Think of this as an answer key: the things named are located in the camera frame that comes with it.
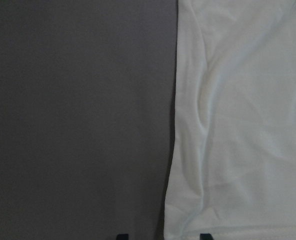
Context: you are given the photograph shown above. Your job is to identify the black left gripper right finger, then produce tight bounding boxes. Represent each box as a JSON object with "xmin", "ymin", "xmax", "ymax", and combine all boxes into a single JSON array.
[{"xmin": 199, "ymin": 233, "xmax": 213, "ymax": 240}]

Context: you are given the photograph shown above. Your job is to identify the beige long-sleeve printed shirt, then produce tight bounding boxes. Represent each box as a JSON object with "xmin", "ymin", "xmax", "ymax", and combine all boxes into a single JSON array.
[{"xmin": 163, "ymin": 0, "xmax": 296, "ymax": 240}]

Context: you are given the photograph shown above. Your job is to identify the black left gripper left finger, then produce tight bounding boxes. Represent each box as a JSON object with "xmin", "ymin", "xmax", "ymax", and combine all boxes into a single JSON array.
[{"xmin": 115, "ymin": 233, "xmax": 129, "ymax": 240}]

